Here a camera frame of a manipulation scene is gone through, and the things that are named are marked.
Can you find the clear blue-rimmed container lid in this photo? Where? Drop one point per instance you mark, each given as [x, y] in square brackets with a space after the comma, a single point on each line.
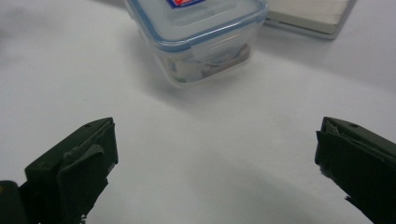
[199, 21]

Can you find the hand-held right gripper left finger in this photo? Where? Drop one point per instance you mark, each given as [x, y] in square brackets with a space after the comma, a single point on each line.
[71, 168]

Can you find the clear plastic container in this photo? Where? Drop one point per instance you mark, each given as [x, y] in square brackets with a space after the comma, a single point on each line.
[205, 59]

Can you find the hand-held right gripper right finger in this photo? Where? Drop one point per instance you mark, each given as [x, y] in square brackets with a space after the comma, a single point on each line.
[364, 168]

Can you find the flat white box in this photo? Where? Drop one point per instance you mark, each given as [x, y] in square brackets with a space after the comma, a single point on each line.
[308, 15]

